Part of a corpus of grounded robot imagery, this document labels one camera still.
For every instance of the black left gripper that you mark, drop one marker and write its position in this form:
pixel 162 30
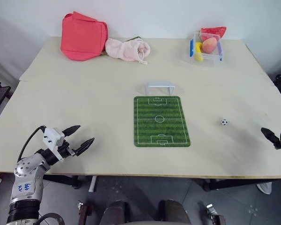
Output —
pixel 68 150

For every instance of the tiny soccer ball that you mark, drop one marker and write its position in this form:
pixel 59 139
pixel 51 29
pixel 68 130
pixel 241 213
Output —
pixel 224 122

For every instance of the green soccer field mat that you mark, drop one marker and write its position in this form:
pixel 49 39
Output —
pixel 161 121

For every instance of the white table leg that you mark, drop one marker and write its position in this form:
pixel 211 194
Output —
pixel 93 184

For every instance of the white shoe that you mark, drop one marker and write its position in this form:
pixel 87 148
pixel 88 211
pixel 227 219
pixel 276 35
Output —
pixel 264 187

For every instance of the dark rounded shape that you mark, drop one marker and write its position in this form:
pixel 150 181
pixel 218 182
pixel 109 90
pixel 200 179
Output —
pixel 117 212
pixel 173 211

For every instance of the white miniature goal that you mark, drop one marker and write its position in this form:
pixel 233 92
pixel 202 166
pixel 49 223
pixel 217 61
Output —
pixel 159 84

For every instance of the red fabric bag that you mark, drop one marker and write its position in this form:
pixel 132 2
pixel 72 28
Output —
pixel 83 37

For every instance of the clear plastic storage box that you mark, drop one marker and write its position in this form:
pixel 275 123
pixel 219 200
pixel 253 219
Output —
pixel 207 52

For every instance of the toy peach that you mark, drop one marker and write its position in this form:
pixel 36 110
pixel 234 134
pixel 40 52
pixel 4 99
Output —
pixel 209 45

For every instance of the yellow toy banana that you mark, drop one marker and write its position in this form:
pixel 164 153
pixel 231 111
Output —
pixel 198 52

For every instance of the green item behind pouch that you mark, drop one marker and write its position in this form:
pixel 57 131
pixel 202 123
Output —
pixel 134 38

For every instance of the toy watermelon slice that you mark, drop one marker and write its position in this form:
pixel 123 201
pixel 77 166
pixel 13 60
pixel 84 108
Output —
pixel 213 31

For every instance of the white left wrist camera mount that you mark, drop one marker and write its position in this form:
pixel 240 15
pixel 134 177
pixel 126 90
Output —
pixel 52 138

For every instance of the black table frame bar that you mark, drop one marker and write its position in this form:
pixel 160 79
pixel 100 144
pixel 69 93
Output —
pixel 63 180
pixel 234 184

